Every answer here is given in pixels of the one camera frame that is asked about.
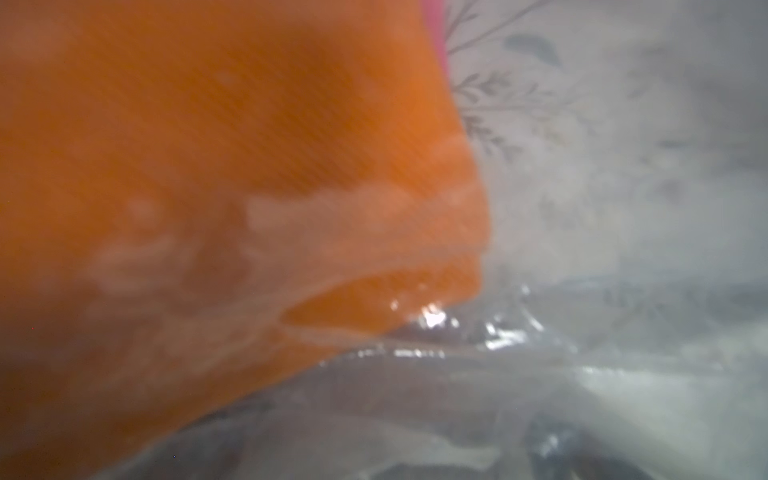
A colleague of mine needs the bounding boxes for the clear plastic vacuum bag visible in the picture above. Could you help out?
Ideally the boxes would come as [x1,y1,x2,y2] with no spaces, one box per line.
[0,0,768,480]

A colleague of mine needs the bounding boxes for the orange trousers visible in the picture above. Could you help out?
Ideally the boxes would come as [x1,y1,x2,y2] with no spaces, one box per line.
[1,1,490,479]

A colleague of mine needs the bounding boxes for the folded pink cloth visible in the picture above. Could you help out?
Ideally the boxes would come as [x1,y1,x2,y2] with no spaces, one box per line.
[420,0,449,76]

